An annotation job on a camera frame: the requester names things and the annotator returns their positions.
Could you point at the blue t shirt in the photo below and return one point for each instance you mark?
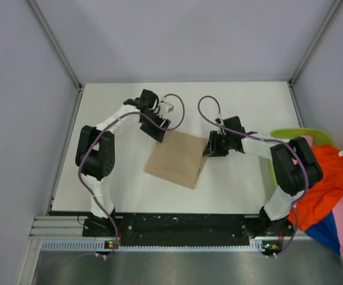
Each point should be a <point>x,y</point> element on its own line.
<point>325,233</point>

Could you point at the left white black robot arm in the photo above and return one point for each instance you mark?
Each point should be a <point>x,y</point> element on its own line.
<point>95,156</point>

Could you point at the beige t shirt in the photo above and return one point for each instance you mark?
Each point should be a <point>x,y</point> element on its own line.
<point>178,159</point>

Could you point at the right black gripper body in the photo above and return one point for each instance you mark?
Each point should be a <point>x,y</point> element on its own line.
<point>220,144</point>

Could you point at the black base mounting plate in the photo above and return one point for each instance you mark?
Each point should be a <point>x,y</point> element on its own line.
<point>171,229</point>

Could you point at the orange t shirt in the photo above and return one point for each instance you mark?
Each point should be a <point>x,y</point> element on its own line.
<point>321,198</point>

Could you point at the grey slotted cable duct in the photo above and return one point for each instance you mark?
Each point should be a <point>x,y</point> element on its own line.
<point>107,246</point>

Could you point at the green plastic basket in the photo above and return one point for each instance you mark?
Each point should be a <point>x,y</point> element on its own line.
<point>293,133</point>

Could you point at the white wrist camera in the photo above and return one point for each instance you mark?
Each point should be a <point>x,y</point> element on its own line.
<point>164,107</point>
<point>220,122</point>

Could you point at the aluminium frame post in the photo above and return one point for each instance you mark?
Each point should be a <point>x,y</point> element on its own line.
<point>53,42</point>
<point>325,25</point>

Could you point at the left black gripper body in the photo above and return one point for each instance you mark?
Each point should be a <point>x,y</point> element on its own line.
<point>151,127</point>

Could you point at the right aluminium frame post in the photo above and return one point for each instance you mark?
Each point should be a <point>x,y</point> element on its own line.
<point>325,25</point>

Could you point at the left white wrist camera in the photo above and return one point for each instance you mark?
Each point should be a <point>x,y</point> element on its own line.
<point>164,107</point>

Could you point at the left aluminium frame post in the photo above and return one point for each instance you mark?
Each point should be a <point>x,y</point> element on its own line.
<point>53,42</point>

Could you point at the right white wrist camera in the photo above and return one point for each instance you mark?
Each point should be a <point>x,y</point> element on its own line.
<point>220,122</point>

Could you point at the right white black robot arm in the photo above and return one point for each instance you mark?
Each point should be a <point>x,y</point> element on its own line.
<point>275,212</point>

